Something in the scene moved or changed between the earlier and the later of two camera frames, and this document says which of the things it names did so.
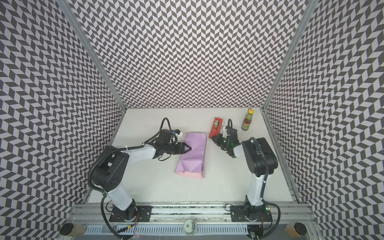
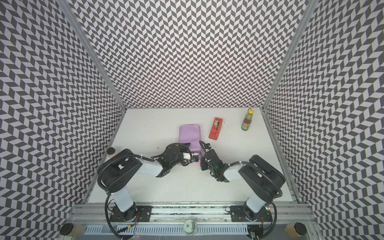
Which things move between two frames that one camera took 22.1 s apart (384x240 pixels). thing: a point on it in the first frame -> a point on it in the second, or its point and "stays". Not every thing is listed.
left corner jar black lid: x=66 y=229 stays
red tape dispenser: x=216 y=127 stays
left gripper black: x=180 y=145 -> x=184 y=148
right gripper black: x=221 y=141 -> x=208 y=153
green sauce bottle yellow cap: x=247 y=121 stays
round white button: x=190 y=227 stays
